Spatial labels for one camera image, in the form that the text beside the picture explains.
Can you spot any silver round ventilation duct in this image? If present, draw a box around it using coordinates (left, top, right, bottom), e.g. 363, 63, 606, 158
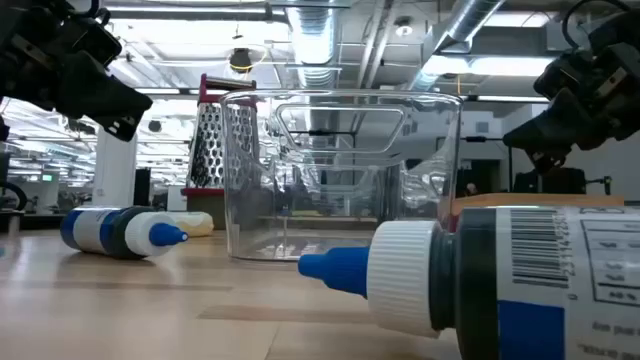
285, 0, 337, 91

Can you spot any silver slanted ventilation duct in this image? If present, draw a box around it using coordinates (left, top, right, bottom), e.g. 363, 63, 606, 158
407, 0, 506, 91

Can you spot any ceiling light panel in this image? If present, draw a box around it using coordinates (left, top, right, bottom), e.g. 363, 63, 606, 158
422, 53, 559, 77

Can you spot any yellow orange toy donut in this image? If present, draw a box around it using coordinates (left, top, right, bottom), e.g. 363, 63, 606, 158
167, 210, 215, 238

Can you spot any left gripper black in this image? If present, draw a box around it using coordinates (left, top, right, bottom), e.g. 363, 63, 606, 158
0, 0, 154, 143

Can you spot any white building pillar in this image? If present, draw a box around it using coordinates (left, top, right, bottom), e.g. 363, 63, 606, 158
91, 124, 139, 210

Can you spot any blue dye bottle white cap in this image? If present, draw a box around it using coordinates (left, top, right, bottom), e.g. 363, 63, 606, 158
59, 205, 190, 260
297, 204, 640, 360

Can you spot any steel box grater red trim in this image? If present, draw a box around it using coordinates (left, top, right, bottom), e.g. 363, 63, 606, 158
180, 73, 259, 230

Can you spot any black curved hose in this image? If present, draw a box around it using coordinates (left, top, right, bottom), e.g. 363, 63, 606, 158
0, 180, 29, 214

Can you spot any black background stand frame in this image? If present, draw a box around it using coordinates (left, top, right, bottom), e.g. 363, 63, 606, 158
434, 135, 514, 194

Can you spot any orange translucent plastic bin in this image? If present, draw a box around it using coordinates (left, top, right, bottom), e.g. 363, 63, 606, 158
449, 192, 626, 217

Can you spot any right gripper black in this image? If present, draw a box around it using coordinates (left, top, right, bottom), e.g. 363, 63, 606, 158
502, 9, 640, 175

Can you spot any clear plastic handled bin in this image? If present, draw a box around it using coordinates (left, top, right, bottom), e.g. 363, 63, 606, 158
219, 89, 464, 264

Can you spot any black hanging ceiling device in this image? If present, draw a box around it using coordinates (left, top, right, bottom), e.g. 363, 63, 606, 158
228, 47, 254, 75

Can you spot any black tall cabinet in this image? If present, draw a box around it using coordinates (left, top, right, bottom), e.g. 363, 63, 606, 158
133, 168, 152, 209

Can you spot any black background equipment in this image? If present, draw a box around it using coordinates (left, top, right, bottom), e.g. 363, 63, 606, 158
513, 167, 614, 196

